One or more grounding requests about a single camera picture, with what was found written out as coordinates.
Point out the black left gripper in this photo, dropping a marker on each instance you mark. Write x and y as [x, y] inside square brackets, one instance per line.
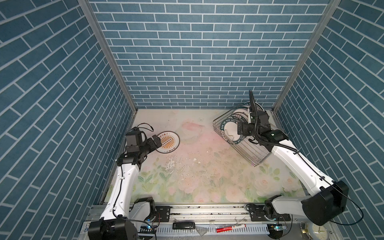
[154, 142]

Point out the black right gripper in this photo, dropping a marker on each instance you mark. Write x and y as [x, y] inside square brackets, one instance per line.
[244, 128]

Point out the orange sunburst white plate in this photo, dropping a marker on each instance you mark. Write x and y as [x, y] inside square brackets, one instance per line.
[170, 142]

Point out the green rim white plate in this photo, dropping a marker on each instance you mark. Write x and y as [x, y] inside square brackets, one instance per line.
[229, 128]

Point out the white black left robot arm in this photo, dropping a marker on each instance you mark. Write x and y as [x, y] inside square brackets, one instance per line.
[118, 222]

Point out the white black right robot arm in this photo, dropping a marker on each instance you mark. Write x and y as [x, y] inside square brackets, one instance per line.
[327, 198]

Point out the rearmost plate in rack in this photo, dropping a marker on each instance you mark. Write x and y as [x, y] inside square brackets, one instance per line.
[247, 106]

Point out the black rectangular device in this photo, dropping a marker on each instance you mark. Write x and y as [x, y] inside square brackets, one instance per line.
[183, 226]

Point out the right green circuit board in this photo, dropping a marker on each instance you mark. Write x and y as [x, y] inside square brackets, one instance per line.
[276, 229]

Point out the red marker pen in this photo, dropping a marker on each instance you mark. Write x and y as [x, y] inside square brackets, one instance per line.
[230, 228]

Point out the white analog clock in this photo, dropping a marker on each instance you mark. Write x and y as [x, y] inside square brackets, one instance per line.
[312, 231]

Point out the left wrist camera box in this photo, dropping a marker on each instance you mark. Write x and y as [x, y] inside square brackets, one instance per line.
[135, 139]

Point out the chrome wire dish rack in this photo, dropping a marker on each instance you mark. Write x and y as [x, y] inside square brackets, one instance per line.
[248, 148]

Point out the aluminium corner frame post right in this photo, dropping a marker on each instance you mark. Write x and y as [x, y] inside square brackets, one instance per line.
[318, 30]

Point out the aluminium corner frame post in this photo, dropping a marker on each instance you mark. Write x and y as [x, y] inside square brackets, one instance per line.
[93, 22]
[318, 30]

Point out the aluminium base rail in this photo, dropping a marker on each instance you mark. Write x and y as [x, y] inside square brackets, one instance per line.
[215, 216]

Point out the aluminium corner frame post left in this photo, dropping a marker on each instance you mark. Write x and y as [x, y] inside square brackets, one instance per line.
[93, 22]

